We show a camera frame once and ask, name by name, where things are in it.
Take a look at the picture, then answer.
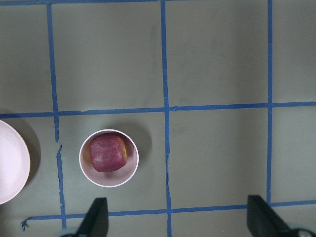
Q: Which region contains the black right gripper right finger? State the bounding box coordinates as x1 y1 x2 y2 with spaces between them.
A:
247 195 299 237

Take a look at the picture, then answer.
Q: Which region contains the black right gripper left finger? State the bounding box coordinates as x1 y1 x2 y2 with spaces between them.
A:
75 197 109 237

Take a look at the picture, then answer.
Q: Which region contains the small pink bowl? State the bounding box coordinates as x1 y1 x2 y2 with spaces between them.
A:
79 129 139 188

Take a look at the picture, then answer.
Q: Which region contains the red apple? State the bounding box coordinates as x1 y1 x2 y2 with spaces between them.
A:
89 133 128 172

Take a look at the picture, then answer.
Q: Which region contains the pink plate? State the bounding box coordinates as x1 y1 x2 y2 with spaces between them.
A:
0 121 31 204

